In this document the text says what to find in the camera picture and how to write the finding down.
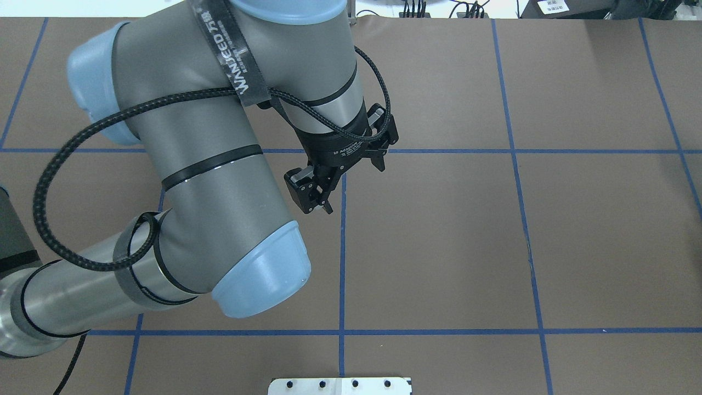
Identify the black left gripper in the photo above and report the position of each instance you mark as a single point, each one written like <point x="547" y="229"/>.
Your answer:
<point x="332" y="148"/>

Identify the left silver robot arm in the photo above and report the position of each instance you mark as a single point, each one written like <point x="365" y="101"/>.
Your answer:
<point x="177" y="82"/>

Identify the white camera pole with base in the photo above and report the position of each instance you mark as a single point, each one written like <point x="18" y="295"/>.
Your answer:
<point x="341" y="385"/>

